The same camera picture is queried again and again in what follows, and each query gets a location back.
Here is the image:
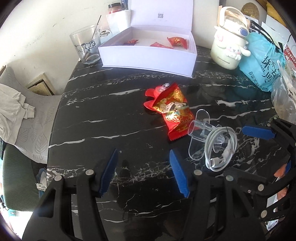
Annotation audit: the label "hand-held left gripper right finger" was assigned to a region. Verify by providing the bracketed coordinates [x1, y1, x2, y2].
[169, 149, 266, 241]

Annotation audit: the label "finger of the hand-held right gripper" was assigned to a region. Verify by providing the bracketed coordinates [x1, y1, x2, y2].
[242, 117, 296, 151]
[225, 160, 294, 220]

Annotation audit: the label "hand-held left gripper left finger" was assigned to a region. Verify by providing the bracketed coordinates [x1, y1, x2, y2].
[22, 148, 119, 241]

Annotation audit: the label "white cable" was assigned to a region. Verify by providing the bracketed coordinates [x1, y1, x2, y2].
[205, 126, 238, 172]

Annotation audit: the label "clear plastic holder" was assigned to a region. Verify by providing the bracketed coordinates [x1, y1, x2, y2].
[188, 109, 224, 160]

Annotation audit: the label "large red gold snack packet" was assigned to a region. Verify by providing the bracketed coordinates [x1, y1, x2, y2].
[154, 83, 194, 141]

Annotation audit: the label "red gold-print snack packet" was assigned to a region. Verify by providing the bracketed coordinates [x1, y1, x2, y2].
[167, 37, 188, 49]

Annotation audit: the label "white gift box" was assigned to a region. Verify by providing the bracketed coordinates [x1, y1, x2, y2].
[98, 0, 197, 78]

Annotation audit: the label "clear plastic bag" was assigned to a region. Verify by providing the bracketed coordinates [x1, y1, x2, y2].
[270, 67, 296, 123]

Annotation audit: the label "blue plastic bag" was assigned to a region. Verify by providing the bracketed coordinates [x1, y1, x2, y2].
[239, 32, 286, 92]

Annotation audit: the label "blue-lined trash bin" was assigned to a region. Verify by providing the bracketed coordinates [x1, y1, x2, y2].
[35, 168, 48, 192]

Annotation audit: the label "cream cartoon water bottle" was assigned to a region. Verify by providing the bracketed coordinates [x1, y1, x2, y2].
[210, 6, 251, 69]

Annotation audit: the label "green chair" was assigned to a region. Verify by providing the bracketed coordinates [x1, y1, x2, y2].
[2, 144, 40, 212]

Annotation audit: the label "white papers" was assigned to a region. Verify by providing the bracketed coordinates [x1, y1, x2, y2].
[265, 14, 292, 45]

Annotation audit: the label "grey cloth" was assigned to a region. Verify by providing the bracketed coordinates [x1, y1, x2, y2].
[0, 83, 36, 145]

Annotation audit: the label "white cardboard sleeve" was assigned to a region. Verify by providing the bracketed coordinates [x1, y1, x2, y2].
[191, 0, 221, 47]

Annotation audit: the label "round gold plate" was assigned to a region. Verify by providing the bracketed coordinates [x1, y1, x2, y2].
[240, 2, 261, 18]

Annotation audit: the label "cartoon print glass cup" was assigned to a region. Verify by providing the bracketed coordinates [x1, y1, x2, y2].
[70, 24, 102, 65]

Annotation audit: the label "thin stirring stick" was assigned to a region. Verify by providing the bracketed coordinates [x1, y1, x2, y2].
[84, 15, 102, 58]

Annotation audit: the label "black lid jar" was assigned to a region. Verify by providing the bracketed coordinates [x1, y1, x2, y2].
[107, 2, 122, 15]

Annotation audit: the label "wooden wall vent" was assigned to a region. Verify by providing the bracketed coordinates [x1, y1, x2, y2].
[25, 73, 56, 96]

